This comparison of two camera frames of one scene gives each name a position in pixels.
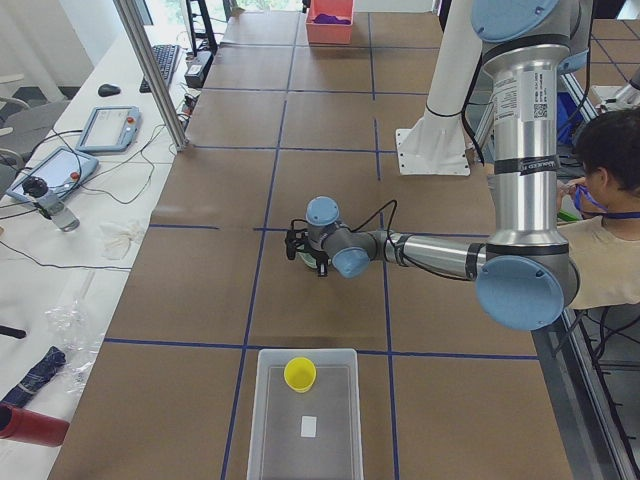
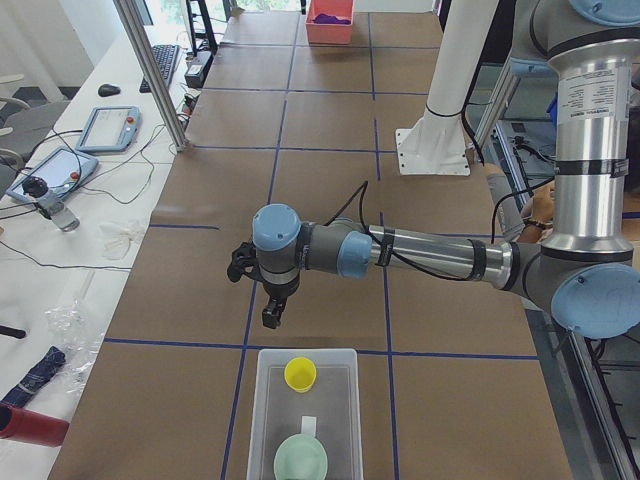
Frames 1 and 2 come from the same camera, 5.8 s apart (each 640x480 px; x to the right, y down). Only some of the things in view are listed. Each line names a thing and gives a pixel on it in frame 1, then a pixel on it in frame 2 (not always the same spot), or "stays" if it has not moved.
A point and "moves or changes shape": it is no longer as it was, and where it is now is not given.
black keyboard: [166, 56] stays
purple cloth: [330, 19] stays
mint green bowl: [307, 258] moves or changes shape
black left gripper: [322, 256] to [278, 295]
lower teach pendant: [62, 170] stays
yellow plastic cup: [300, 373] stays
